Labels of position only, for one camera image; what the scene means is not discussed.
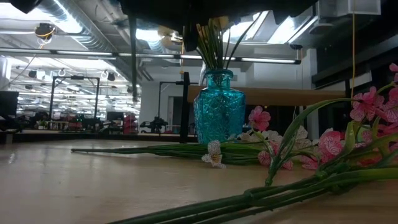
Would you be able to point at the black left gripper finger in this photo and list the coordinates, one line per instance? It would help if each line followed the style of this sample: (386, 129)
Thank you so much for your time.
(191, 39)

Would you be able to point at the black background robot arm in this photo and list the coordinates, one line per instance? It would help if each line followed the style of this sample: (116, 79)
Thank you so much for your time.
(155, 124)

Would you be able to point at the yellow artificial flower bunch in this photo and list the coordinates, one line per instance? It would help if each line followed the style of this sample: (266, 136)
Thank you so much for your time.
(211, 49)

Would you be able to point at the white artificial flower bunch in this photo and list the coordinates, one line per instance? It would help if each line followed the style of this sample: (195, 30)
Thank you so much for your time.
(186, 152)

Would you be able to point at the black aluminium table frame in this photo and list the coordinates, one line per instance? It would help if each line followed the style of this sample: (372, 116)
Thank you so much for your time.
(77, 137)

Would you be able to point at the silver ventilation duct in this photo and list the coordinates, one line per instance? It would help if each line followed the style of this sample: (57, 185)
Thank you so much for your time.
(74, 25)

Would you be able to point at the teal patterned glass vase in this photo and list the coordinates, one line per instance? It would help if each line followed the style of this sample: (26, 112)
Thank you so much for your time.
(219, 115)

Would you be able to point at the red background cabinet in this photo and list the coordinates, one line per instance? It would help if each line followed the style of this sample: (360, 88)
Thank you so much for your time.
(130, 124)

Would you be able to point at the wooden shelf with black frame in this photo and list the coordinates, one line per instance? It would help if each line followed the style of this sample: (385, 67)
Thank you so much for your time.
(280, 96)

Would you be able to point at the long ceiling light bar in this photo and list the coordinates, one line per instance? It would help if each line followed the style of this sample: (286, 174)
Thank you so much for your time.
(84, 53)

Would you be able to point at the black background rig frame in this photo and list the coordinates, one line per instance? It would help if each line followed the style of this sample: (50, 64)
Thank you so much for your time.
(74, 77)

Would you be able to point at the pink artificial flower bunch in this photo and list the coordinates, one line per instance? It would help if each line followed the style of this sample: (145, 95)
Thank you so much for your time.
(280, 193)

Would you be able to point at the black monitor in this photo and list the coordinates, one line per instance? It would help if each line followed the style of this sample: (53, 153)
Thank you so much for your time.
(8, 104)

